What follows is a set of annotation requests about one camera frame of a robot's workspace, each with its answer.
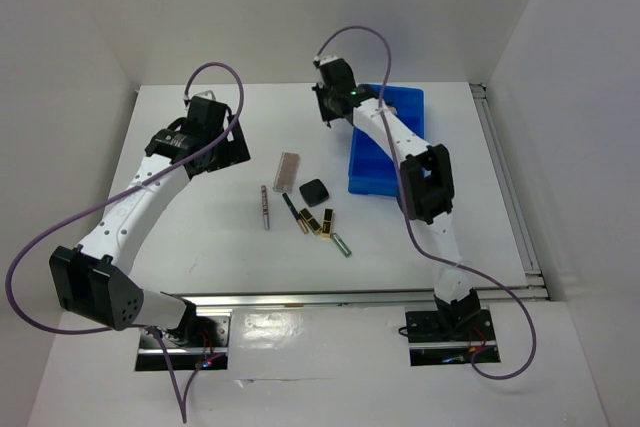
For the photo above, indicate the aluminium rail right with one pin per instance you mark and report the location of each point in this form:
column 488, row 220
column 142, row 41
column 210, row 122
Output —
column 514, row 210

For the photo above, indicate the aluminium rail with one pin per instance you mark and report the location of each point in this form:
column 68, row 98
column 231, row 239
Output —
column 514, row 210
column 304, row 300

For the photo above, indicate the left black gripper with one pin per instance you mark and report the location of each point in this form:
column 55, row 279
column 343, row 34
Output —
column 234, row 152

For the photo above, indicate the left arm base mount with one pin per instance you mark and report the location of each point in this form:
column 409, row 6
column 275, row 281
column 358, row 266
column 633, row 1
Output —
column 208, row 349

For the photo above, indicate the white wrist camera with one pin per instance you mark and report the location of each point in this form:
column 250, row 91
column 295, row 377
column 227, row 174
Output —
column 320, row 61
column 207, row 94

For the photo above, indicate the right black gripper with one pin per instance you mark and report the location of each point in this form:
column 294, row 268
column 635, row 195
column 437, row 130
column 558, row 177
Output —
column 327, row 114

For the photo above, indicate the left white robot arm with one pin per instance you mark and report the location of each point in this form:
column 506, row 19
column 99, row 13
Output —
column 92, row 279

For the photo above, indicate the black gold lipstick right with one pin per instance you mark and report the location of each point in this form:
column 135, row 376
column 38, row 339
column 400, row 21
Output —
column 327, row 223

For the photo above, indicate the black gold lipstick left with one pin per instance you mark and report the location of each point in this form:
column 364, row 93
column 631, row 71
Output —
column 310, row 221

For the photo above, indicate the red silver lip gloss tube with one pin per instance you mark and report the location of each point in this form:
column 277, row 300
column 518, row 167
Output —
column 265, row 207

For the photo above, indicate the green clear tube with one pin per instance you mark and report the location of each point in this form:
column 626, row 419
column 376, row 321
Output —
column 342, row 246

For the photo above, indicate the black gold lipstick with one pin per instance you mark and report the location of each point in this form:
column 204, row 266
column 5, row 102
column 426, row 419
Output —
column 310, row 221
column 327, row 223

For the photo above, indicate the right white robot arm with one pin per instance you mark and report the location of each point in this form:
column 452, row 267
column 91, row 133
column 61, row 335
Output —
column 424, row 177

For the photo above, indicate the aluminium rail front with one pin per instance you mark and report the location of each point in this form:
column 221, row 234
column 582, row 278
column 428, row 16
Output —
column 304, row 300

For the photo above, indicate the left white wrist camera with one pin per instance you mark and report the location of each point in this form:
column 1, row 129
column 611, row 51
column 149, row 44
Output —
column 207, row 94

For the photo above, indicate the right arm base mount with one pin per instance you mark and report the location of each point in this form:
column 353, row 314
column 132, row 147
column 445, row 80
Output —
column 431, row 345

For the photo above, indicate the black square compact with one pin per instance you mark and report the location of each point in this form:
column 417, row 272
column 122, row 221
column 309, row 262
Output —
column 314, row 192

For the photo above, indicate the dark blue gold pencil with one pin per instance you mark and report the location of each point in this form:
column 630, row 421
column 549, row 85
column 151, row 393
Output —
column 300, row 222

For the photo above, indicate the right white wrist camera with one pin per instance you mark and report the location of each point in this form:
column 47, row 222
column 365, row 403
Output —
column 320, row 61

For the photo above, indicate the clear eyeshadow palette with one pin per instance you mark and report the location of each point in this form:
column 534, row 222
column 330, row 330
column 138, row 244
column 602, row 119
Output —
column 286, row 172

